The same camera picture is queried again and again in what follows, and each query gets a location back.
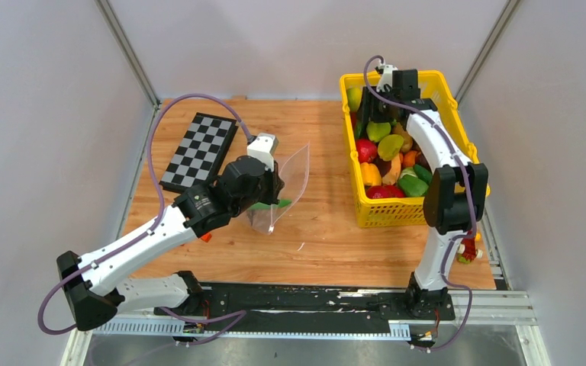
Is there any long green cucumber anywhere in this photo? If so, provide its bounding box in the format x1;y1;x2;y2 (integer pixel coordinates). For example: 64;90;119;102
249;199;291;210

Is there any clear zip top bag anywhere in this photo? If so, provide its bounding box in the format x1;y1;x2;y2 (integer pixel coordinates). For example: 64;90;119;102
243;143;310;235

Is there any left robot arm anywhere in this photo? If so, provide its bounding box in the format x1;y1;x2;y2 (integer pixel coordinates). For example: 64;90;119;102
56;156;285;331

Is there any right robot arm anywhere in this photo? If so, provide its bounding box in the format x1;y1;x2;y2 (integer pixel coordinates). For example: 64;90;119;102
360;63;488;319

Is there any yellow green mango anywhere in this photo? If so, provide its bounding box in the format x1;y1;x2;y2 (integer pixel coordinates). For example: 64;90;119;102
346;86;362;112

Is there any green pear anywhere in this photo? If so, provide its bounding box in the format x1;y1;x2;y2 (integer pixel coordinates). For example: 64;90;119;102
365;121;391;143

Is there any brown potato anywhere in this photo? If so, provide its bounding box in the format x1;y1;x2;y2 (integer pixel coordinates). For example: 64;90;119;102
392;124;414;153

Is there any red apple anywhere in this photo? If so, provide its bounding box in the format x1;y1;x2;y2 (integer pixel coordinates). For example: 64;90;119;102
355;139;378;163

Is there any black white chessboard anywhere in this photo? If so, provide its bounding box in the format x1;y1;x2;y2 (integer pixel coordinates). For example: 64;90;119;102
159;113;238;194

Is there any red tomato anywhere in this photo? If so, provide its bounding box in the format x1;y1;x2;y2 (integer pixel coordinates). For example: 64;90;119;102
365;185;406;199

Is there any green bell pepper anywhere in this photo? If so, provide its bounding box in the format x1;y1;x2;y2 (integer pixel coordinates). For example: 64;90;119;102
397;175;428;197

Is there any yellow plastic basket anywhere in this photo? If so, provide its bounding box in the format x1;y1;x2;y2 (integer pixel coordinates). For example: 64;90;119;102
339;70;479;228

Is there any colourful toy at table edge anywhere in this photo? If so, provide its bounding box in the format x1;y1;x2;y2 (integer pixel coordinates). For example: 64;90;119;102
456;233;484;265

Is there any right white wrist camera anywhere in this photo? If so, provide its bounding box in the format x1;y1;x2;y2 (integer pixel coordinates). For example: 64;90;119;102
375;63;398;92

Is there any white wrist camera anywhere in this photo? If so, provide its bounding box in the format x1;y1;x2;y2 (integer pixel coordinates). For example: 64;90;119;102
246;133;279;171
375;63;398;92

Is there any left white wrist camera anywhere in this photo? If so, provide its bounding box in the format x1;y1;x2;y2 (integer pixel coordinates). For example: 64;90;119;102
246;133;279;171

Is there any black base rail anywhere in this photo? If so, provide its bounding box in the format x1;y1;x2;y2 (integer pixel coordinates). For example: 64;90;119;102
76;282;536;342

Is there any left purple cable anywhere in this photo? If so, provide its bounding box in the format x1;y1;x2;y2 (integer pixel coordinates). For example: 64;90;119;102
37;92;253;336

